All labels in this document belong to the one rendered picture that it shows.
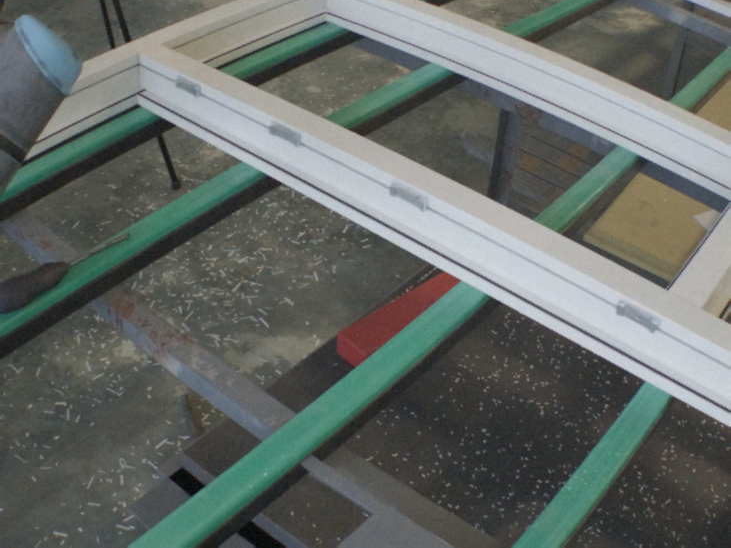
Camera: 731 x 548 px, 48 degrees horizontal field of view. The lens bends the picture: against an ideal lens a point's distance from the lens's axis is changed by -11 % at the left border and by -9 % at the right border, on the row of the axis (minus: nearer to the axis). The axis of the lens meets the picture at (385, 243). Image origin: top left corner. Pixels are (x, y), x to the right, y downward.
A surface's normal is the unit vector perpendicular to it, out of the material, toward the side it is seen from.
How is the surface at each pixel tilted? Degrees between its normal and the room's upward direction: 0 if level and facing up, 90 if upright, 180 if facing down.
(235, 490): 0
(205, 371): 0
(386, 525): 0
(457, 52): 90
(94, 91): 90
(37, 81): 71
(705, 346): 90
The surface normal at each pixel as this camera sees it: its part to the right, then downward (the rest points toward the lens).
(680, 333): -0.62, 0.44
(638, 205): 0.08, -0.79
